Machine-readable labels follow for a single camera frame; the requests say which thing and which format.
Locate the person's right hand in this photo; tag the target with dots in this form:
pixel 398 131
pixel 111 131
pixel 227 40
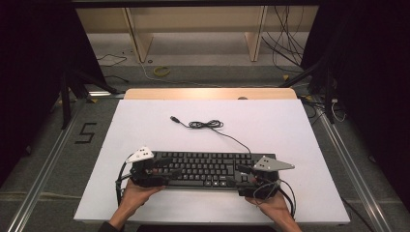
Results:
pixel 274 206

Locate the wooden shelf unit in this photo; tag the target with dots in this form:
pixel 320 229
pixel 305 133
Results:
pixel 141 42

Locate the person's left hand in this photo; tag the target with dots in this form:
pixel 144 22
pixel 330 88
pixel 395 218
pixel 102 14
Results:
pixel 137 196

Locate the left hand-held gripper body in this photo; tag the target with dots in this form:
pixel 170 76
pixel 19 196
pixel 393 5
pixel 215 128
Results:
pixel 140 154

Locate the yellow tape roll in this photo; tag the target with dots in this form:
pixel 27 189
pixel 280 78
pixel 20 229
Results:
pixel 161 71

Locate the black keyboard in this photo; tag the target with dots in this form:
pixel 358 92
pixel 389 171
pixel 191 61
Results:
pixel 206 167

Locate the black metal stand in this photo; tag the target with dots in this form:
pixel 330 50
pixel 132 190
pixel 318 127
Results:
pixel 328 96
pixel 66 103

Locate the aluminium floor rail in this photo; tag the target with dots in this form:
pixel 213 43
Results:
pixel 354 174
pixel 42 180

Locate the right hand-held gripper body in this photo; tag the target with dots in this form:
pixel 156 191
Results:
pixel 270 163

